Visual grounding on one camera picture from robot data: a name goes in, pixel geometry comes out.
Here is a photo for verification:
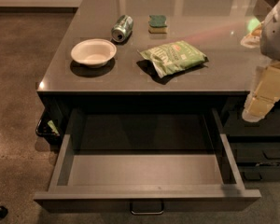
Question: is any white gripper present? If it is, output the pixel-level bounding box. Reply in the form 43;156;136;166
240;0;280;122

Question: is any grey top drawer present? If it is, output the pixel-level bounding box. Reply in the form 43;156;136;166
35;110;261;213

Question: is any green chip bag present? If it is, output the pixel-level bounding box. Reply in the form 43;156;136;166
140;40;208;78

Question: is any green and yellow sponge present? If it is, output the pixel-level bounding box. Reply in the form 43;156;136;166
148;15;167;34

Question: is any dark counter cabinet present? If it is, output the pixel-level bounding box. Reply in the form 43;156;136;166
37;0;280;181

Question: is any green soda can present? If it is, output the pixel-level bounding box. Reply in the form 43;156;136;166
111;15;133;43

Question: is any white paper bowl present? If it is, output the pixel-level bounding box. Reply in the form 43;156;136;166
71;39;117;68

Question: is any black bin beside cabinet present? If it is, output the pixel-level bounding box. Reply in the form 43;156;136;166
35;110;60;138

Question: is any metal top drawer handle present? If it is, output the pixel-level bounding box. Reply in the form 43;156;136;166
130;201;164;216

